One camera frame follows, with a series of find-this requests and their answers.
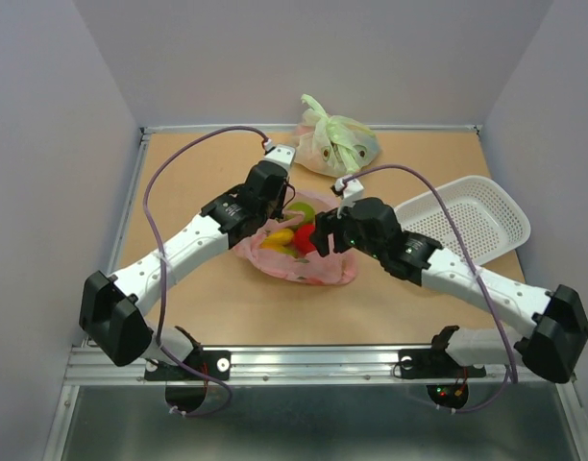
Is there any red apple fruit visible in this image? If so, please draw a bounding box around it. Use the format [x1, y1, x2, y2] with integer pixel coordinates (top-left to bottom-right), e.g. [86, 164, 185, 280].
[292, 223, 316, 255]

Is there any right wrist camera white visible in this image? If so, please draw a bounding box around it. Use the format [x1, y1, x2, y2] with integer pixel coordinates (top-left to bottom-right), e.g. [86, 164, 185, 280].
[331, 175, 364, 208]

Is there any pink plastic bag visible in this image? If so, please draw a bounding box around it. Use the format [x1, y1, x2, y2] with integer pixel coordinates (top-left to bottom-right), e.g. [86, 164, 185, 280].
[233, 190, 358, 286]

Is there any yellow banana fruit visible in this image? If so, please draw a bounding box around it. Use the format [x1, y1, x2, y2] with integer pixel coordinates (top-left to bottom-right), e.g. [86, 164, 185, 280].
[259, 229, 297, 256]

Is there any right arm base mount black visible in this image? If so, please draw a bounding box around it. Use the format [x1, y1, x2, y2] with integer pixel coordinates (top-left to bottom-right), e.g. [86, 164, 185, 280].
[392, 326, 487, 413]

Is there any aluminium frame rail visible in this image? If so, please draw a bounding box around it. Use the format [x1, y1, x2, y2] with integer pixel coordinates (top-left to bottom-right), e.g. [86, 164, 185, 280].
[65, 343, 583, 385]

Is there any green lime fruit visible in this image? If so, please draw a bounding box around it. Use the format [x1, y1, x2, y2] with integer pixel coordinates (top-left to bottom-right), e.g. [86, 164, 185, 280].
[283, 202, 316, 228]

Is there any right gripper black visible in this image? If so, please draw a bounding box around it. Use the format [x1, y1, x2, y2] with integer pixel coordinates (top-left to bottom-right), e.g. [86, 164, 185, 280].
[308, 206, 384, 261]

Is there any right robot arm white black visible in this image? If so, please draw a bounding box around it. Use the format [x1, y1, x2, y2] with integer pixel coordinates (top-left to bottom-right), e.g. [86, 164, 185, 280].
[310, 198, 588, 383]

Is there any white perforated plastic basket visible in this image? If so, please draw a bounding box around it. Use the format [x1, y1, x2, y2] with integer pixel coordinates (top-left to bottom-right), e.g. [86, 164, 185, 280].
[395, 175, 531, 265]

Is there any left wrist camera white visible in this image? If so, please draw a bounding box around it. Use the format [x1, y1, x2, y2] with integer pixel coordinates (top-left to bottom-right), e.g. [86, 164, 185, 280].
[262, 139, 296, 171]

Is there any green tied plastic bag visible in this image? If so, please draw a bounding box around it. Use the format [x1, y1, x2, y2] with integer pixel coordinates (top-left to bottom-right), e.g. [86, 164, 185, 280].
[291, 94, 381, 178]

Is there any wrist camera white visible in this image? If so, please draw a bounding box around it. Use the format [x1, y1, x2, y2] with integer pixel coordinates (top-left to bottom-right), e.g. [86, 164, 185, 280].
[262, 139, 296, 171]
[331, 175, 364, 208]

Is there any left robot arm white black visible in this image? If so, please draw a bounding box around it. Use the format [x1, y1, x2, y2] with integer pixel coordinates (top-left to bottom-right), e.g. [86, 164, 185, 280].
[79, 159, 289, 367]

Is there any purple cable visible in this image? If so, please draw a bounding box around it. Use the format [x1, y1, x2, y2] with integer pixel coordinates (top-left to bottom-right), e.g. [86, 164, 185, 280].
[142, 125, 276, 419]
[341, 164, 519, 417]

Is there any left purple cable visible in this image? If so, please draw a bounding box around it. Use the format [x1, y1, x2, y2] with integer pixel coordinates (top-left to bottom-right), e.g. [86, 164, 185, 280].
[142, 125, 276, 419]

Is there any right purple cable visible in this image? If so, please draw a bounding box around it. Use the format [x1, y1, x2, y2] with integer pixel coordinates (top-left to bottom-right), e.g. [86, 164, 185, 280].
[341, 164, 519, 417]

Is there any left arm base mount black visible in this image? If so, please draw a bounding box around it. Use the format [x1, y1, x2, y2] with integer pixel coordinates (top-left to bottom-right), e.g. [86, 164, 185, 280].
[141, 327, 233, 418]

